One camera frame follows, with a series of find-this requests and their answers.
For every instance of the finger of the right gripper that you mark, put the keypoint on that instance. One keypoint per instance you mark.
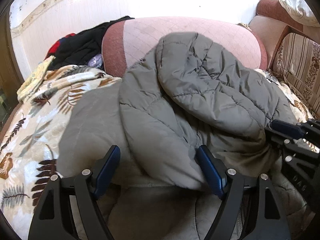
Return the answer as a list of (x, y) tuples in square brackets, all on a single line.
[(280, 141), (291, 130)]

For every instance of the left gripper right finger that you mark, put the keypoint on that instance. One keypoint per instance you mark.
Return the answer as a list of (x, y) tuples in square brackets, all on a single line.
[(255, 198)]

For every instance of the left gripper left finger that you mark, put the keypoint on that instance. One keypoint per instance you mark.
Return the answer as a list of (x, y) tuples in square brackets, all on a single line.
[(66, 200)]

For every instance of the olive quilted hooded jacket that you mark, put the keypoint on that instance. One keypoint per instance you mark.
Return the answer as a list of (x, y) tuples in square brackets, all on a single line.
[(161, 111)]

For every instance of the striped floral cushion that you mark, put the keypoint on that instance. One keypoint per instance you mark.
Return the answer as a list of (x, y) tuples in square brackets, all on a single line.
[(297, 64)]

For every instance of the leaf-patterned bed blanket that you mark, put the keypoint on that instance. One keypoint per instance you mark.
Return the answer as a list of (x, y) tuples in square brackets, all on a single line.
[(30, 148)]

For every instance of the pink brown headboard cushion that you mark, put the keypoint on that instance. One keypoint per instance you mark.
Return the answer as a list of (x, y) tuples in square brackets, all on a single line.
[(271, 24)]

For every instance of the cream cloth on headboard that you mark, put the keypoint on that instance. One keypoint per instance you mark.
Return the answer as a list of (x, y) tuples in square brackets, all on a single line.
[(300, 12)]

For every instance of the yellow floral cloth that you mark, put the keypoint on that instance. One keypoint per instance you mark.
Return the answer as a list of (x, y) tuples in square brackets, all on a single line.
[(32, 83)]

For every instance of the red garment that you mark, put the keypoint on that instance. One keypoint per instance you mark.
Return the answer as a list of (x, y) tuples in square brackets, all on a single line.
[(62, 47)]

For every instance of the black garment pile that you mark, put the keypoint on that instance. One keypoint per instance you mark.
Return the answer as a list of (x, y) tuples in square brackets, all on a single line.
[(87, 44)]

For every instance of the pink cylindrical bolster pillow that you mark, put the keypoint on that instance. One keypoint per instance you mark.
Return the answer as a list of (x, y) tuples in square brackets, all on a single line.
[(127, 42)]

